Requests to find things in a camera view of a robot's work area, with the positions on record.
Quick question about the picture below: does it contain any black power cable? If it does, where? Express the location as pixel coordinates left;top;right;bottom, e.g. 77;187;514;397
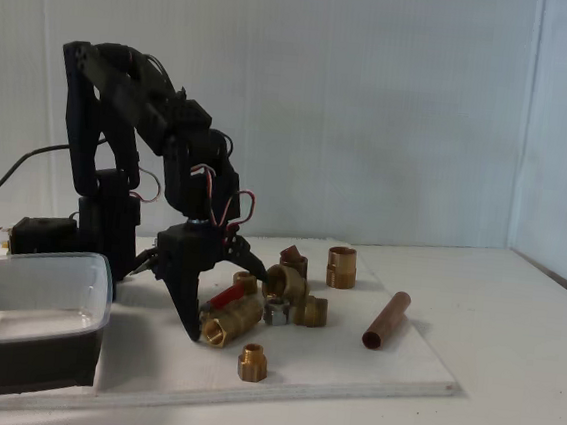
0;137;73;227

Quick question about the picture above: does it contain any white board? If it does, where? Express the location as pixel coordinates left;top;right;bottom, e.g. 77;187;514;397
0;204;478;425

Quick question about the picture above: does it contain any white red arm wire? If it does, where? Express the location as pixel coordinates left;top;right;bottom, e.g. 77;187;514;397
131;167;164;207

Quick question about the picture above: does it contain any tall brass coupling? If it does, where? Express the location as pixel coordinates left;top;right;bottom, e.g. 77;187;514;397
324;245;359;292

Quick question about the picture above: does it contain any brass ball valve red handle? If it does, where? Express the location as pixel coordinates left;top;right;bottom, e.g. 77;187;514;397
194;279;266;354

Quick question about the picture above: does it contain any brass threaded nipple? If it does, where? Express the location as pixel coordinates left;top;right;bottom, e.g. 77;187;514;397
292;293;331;330

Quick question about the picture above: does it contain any small brass hex reducer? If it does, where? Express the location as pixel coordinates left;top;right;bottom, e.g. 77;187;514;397
235;341;271;385

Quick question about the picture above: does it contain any clear plastic box dark base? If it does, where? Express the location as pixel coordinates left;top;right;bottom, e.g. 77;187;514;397
0;242;118;410

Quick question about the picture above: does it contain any short brass bushing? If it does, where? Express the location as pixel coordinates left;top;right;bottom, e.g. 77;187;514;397
231;269;260;294

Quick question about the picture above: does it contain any large brass reducer fitting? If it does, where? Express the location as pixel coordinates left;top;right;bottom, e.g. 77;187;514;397
262;262;313;309

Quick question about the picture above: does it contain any copper pipe piece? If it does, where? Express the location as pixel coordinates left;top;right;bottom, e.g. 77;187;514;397
361;287;413;354

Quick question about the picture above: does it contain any silver steel hex nut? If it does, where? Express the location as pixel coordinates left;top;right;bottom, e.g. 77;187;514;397
262;295;297;329

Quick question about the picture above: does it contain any red white gripper servo wire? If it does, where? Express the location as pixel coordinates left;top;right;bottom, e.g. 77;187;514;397
185;161;262;235

